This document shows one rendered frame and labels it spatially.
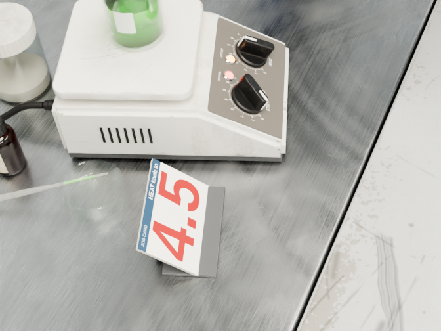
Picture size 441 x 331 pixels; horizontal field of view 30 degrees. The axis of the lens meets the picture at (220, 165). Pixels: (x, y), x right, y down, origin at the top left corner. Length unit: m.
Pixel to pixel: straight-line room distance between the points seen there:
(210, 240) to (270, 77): 0.17
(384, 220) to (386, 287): 0.06
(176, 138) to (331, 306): 0.20
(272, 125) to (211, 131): 0.06
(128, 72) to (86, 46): 0.05
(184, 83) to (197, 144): 0.06
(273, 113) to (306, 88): 0.08
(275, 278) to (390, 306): 0.09
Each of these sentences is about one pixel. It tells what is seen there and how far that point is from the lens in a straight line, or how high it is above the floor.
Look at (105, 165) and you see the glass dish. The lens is 0.74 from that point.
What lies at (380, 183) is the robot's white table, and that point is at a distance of 0.73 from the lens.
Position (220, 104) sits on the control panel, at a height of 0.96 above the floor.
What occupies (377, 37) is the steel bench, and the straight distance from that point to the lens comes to 0.85.
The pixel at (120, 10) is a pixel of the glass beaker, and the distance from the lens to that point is 0.69.
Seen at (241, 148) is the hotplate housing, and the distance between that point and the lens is 0.72.
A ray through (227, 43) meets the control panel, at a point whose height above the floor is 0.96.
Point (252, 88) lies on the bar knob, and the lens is 0.71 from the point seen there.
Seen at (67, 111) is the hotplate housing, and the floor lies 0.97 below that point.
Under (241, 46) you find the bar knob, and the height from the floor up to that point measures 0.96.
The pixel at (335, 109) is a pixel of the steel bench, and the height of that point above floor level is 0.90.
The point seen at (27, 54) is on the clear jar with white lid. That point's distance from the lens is 0.79.
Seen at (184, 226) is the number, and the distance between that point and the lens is 0.69.
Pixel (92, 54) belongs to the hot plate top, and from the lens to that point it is 0.73.
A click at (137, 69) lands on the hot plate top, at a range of 0.71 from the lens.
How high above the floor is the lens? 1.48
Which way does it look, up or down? 52 degrees down
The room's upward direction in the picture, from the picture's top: 6 degrees counter-clockwise
